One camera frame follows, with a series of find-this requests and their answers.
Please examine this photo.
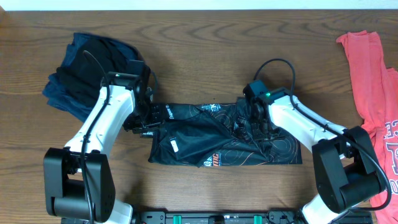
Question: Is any black printed cycling jersey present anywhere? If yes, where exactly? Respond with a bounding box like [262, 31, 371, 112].
[140, 98, 302, 167]

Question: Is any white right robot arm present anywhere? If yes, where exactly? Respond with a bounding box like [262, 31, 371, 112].
[243, 85, 392, 223]

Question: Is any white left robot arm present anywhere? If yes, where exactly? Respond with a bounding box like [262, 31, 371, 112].
[44, 72, 158, 223]

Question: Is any navy blue folded garment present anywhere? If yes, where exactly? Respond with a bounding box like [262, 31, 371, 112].
[42, 32, 143, 122]

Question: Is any black folded garment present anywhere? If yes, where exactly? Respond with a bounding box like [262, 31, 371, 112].
[57, 39, 137, 107]

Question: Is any red folded garment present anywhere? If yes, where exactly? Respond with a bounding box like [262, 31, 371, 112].
[336, 30, 397, 223]

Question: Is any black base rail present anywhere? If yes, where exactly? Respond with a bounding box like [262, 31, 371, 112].
[60, 210, 374, 224]

